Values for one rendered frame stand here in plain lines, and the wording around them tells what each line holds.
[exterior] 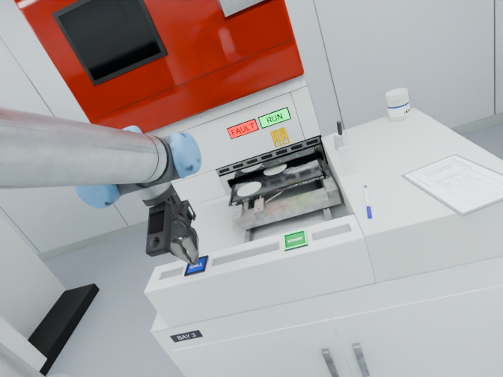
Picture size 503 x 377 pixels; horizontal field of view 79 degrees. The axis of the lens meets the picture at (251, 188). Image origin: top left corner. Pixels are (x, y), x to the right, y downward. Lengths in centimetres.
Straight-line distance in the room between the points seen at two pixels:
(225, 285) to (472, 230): 55
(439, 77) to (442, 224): 234
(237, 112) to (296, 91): 23
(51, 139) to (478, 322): 96
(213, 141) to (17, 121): 97
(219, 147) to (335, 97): 167
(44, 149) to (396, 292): 75
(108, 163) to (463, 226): 67
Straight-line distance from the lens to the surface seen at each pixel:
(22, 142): 33
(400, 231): 72
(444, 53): 299
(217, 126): 123
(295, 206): 102
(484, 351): 111
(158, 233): 68
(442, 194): 79
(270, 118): 120
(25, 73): 336
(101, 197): 58
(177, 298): 84
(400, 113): 120
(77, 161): 37
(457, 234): 78
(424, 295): 88
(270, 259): 72
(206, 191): 136
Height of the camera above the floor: 142
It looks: 26 degrees down
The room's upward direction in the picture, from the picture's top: 23 degrees counter-clockwise
